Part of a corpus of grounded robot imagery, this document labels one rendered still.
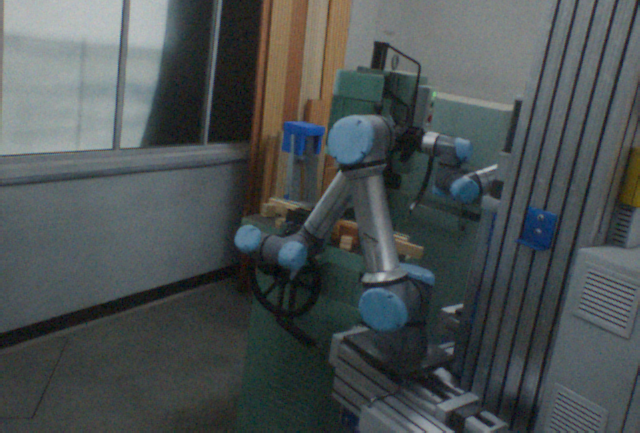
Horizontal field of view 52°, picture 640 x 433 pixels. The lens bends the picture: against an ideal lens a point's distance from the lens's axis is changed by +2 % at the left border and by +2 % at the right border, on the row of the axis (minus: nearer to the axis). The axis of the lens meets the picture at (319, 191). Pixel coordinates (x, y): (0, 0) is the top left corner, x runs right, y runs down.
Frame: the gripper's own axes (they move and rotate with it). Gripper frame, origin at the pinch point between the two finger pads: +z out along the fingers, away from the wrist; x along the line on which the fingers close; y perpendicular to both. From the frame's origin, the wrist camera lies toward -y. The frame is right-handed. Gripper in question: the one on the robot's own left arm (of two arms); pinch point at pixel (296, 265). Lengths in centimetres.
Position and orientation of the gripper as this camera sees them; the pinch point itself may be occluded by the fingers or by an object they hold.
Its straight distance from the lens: 208.9
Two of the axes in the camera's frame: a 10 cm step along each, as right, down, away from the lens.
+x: 8.6, 2.4, -4.5
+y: -3.7, 9.0, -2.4
